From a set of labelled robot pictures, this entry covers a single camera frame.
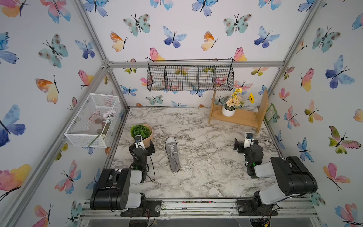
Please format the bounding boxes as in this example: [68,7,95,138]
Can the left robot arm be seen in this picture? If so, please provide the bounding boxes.
[89,141,155,213]

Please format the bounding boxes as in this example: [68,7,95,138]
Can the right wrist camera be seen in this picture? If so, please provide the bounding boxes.
[244,132,254,148]

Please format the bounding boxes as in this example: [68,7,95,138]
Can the green plant in terracotta pot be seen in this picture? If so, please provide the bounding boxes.
[130,124,153,148]

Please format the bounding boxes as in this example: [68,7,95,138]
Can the white shoelace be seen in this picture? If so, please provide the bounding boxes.
[167,151,180,166]

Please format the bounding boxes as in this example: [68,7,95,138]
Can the grey canvas sneaker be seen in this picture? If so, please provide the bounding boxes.
[164,137,181,173]

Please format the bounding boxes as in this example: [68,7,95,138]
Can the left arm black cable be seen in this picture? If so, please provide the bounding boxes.
[143,154,156,183]

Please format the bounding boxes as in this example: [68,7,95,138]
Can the black wire wall basket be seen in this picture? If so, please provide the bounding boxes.
[147,59,234,92]

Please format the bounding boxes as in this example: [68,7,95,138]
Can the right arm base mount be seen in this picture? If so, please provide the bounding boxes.
[236,199,275,216]

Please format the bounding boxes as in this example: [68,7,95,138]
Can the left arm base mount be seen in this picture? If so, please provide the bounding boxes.
[120,200,162,218]

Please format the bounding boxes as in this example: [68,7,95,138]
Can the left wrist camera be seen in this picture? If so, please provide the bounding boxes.
[134,135,145,149]

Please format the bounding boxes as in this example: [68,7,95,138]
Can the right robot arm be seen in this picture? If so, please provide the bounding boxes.
[233,139,318,206]

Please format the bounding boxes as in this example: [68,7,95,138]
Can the wooden shelf rack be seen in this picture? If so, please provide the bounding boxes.
[209,89,268,134]

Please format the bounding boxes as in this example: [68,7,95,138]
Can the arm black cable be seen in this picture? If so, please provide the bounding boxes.
[256,138,282,158]
[143,154,156,183]

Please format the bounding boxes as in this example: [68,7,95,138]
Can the green framed wall card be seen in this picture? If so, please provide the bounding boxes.
[265,104,280,124]

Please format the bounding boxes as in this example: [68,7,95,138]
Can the white mesh wall basket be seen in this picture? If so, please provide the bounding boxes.
[64,93,121,148]

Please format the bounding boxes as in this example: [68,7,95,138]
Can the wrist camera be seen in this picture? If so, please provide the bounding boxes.
[134,135,145,149]
[244,132,254,148]

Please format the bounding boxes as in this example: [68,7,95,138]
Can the aluminium front rail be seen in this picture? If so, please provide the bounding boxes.
[78,198,320,219]

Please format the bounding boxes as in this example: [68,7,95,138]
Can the flowers in white pot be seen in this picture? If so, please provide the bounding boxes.
[221,88,255,117]

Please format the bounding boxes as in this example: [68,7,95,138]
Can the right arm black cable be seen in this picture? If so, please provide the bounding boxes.
[256,138,282,158]

